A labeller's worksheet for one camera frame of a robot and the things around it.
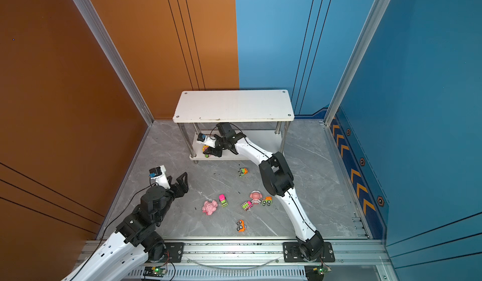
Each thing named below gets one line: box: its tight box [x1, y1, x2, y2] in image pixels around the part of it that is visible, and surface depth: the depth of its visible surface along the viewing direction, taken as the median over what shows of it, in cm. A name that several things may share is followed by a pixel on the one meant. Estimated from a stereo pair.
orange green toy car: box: [261, 196, 274, 207], surface depth 86 cm
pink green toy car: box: [241, 200, 254, 211], surface depth 85 cm
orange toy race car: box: [235, 219, 247, 233], surface depth 80 cm
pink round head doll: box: [249, 190, 263, 205], surface depth 88 cm
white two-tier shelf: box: [172, 89, 295, 160], surface depth 82 cm
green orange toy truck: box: [237, 167, 250, 177], surface depth 96 cm
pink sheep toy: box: [202, 200, 218, 216], surface depth 84 cm
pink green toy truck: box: [218, 193, 229, 208], surface depth 86 cm
